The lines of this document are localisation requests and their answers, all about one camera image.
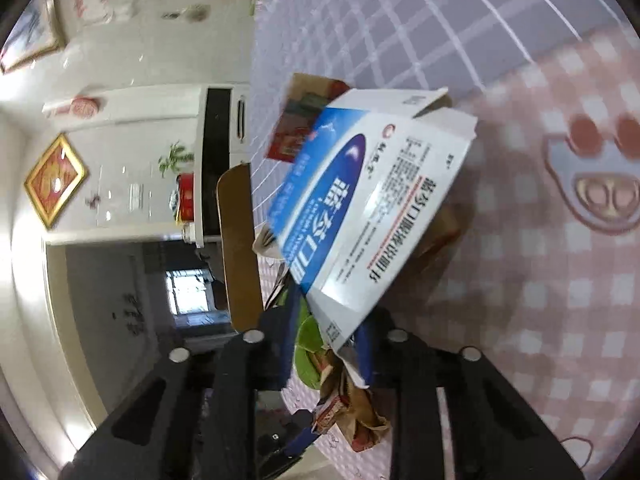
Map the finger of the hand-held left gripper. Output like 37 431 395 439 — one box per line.
257 390 317 466

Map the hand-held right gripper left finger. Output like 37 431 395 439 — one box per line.
60 295 306 480

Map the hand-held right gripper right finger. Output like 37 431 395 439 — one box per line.
350 307 586 480

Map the blue white medicine box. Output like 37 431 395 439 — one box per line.
265 87 478 353

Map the green crumpled wrapper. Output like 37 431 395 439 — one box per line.
292 310 331 391

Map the brown crumpled paper wrapper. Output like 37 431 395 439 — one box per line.
312 350 393 453

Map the white crumpled paper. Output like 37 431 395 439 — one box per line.
252 225 291 271

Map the brown wooden chair back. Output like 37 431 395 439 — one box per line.
216 162 265 333

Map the pink grey checked tablecloth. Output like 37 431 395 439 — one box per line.
250 0 640 480

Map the red gift box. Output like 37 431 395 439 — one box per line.
175 172 197 223

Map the red cardboard box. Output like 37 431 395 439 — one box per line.
265 72 353 163

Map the small green plant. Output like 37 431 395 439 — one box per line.
157 142 196 178

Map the white cabinet with black panel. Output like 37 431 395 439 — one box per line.
42 85 251 248

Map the red diamond framed decoration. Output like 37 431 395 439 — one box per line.
24 132 90 231

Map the red round ornament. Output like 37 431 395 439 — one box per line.
45 95 108 118

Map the wooden framed picture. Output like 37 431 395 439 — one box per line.
0 0 66 76

